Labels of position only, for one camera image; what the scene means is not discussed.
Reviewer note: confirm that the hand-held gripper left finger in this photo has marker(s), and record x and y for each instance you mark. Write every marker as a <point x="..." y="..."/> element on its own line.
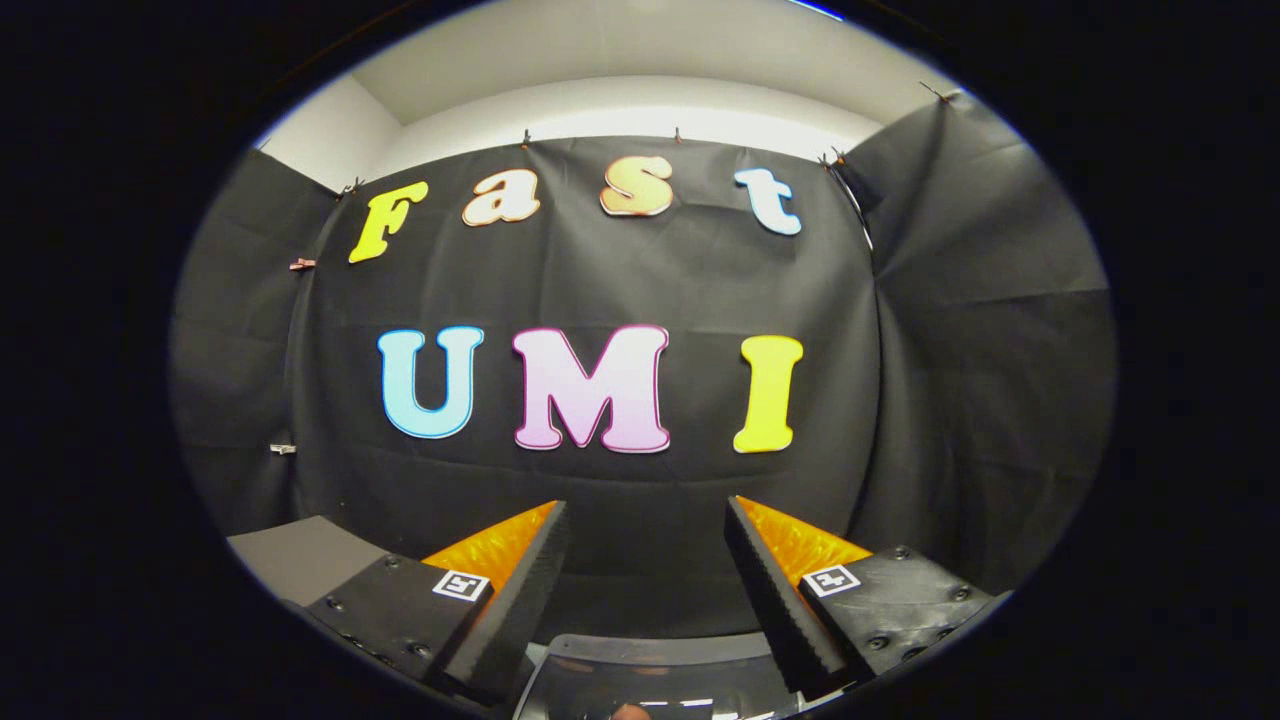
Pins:
<point x="520" y="600"/>

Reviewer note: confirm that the dark washing machine lid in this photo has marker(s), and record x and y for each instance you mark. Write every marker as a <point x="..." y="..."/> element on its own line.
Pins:
<point x="650" y="665"/>

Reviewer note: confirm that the black backdrop cloth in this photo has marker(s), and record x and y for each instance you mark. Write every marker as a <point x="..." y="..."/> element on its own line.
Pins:
<point x="650" y="270"/>

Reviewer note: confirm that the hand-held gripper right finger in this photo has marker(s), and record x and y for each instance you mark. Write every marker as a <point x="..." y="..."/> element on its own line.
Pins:
<point x="775" y="600"/>

